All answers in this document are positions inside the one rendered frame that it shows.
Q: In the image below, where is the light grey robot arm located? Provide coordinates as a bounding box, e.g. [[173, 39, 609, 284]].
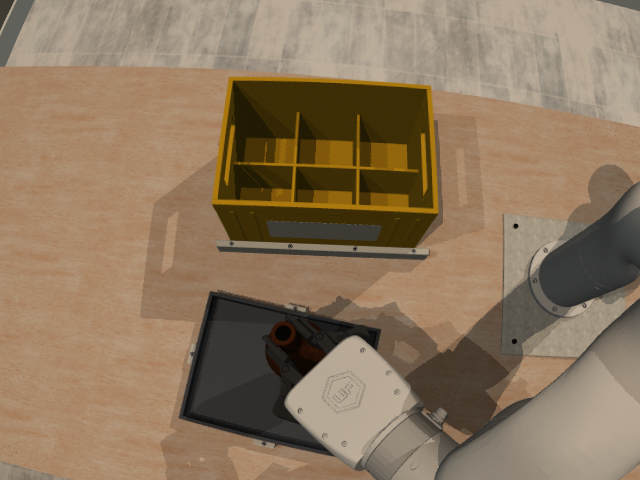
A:
[[365, 181, 640, 480]]

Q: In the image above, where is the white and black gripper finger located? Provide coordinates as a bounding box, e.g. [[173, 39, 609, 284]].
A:
[[285, 313, 375, 355], [262, 335, 303, 425]]

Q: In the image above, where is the yellow divided crate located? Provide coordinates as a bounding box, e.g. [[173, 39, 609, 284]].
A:
[[212, 77, 439, 248]]

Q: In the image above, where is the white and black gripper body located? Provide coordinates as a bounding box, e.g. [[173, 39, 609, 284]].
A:
[[284, 335, 424, 471]]

